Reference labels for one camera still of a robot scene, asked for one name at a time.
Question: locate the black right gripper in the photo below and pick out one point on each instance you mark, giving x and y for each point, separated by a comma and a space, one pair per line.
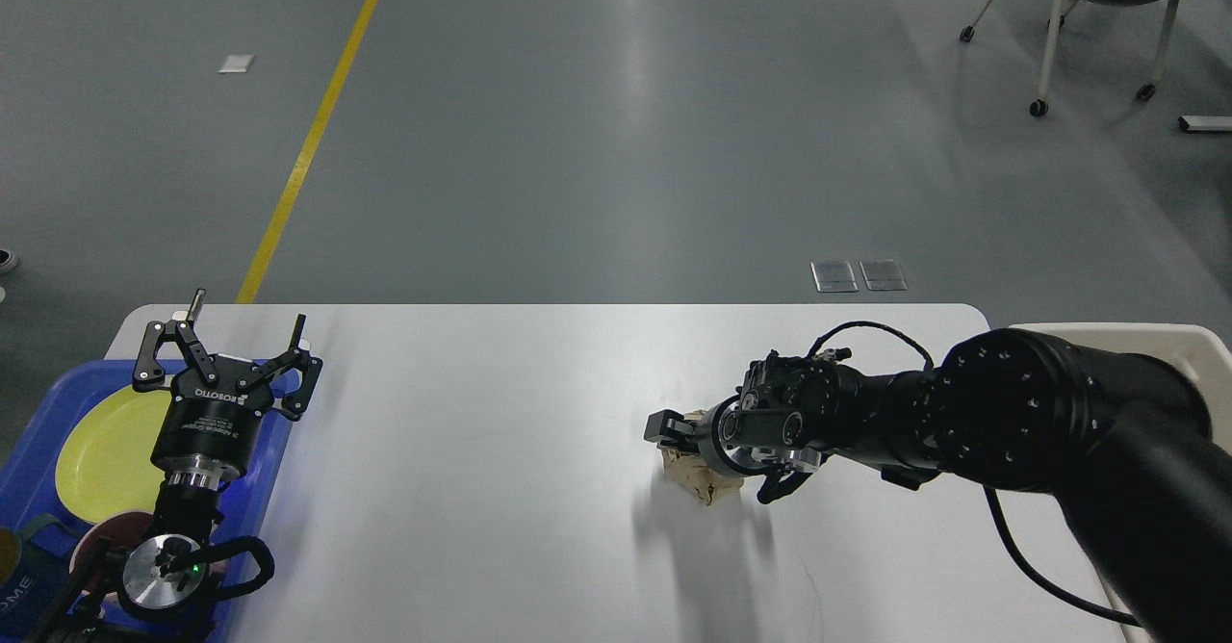
672, 430

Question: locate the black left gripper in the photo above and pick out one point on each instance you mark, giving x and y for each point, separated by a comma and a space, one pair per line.
214, 426

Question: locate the brown paper ball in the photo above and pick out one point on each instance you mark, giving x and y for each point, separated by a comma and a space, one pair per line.
687, 470

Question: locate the yellow plastic plate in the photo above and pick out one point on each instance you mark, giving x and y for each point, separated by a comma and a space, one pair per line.
104, 466

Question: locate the pink mug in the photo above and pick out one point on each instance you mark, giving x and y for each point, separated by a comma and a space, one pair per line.
106, 532

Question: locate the dark teal mug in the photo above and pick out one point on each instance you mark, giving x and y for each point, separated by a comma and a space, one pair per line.
34, 568

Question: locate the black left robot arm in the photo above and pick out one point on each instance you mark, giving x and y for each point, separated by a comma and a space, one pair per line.
169, 348

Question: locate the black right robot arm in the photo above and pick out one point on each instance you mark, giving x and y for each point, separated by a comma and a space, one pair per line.
1010, 409

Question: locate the left metal floor plate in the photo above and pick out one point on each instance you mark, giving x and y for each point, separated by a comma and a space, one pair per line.
834, 277

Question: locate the metal floor plate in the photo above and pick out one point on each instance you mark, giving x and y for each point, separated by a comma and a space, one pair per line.
883, 275
834, 277

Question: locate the right metal floor plate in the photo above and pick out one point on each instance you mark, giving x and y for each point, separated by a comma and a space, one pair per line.
883, 275

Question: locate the black and white shoe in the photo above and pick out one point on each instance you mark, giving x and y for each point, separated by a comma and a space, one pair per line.
8, 261

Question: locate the beige plastic bin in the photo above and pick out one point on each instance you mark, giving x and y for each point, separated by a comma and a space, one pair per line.
1152, 509

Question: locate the white floor marker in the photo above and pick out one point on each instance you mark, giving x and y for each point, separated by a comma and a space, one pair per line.
236, 64

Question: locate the white bar on floor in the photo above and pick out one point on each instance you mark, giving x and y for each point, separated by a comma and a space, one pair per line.
1195, 124

